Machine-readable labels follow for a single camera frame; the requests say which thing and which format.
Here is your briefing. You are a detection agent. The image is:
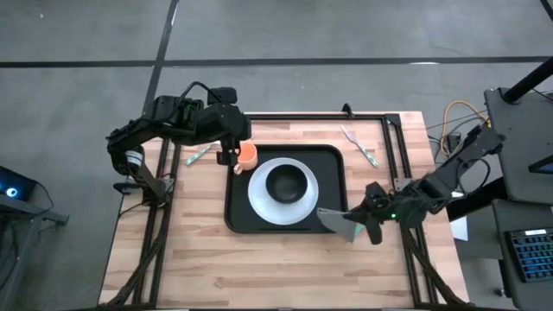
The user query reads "black desk leg bar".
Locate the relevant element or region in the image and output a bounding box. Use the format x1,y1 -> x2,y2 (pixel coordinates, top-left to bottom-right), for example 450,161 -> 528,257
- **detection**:
444,175 -> 506,222

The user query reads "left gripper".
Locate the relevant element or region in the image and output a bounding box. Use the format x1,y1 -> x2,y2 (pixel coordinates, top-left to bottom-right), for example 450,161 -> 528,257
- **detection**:
196,102 -> 253,168

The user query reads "grey metal stand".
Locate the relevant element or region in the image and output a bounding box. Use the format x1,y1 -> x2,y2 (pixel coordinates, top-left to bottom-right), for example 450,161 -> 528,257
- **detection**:
0,194 -> 70,311

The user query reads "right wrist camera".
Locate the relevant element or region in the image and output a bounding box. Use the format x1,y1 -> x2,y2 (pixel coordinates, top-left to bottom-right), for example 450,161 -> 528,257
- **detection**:
365,181 -> 389,203

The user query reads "knife with patterned handle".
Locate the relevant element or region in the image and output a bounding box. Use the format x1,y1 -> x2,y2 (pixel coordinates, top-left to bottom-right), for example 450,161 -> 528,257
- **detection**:
340,124 -> 380,168

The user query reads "black aluminium table frame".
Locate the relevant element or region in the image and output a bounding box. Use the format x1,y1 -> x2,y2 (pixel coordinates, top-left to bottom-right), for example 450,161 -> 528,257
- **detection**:
99,103 -> 472,310

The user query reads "orange mug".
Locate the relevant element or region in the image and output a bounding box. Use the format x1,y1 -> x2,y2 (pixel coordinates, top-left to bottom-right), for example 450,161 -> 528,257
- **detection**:
232,141 -> 259,175

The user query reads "black computer with blue light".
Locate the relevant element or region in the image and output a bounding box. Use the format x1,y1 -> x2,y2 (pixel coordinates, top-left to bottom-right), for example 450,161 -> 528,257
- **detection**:
0,165 -> 38,202

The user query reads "dark grey keyboard desk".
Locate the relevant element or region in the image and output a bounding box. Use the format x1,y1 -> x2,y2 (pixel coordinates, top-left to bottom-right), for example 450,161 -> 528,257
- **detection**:
491,198 -> 553,311

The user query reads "white paper sheet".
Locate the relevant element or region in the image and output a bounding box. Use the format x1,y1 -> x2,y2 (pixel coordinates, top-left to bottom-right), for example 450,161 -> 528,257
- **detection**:
444,192 -> 470,242

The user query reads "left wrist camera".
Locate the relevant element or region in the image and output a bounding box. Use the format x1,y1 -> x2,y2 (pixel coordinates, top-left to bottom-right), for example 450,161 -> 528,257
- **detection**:
206,86 -> 238,105

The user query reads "white round plate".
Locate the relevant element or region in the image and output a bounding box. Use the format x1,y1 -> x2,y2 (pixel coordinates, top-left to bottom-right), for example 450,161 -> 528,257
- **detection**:
247,156 -> 321,226

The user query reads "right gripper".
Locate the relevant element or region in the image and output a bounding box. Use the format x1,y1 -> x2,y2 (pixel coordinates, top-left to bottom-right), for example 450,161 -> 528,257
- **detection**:
345,187 -> 418,246

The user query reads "black tablet device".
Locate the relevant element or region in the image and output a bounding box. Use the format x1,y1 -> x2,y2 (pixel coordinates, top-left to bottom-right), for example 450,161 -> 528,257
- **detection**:
527,154 -> 553,175

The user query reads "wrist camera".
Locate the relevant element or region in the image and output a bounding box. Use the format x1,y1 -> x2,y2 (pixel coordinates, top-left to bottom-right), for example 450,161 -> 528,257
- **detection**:
206,86 -> 238,105
365,181 -> 389,203

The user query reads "backlit computer keyboard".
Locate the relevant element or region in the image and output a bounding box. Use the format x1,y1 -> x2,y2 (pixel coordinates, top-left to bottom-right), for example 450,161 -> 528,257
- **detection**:
504,228 -> 553,284

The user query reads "yellow cable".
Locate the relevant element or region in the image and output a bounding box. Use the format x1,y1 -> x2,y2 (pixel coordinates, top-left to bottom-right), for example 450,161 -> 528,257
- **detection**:
440,99 -> 493,156

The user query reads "black rectangular tray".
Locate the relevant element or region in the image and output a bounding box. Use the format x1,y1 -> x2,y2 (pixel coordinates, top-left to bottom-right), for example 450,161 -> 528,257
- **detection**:
224,143 -> 349,235

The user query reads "black round bowl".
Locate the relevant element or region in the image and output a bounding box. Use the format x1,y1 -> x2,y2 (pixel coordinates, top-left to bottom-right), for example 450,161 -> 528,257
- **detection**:
264,163 -> 309,205

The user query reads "grey napkin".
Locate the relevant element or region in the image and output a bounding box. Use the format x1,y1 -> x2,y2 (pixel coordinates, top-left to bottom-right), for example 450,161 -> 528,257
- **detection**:
315,207 -> 365,244

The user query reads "black pole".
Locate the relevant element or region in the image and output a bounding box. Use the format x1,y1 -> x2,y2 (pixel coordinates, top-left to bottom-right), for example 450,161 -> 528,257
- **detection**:
502,55 -> 553,105

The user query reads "fork with patterned handle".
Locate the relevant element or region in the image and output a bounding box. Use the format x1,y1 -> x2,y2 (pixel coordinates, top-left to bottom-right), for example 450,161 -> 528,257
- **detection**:
185,144 -> 213,167

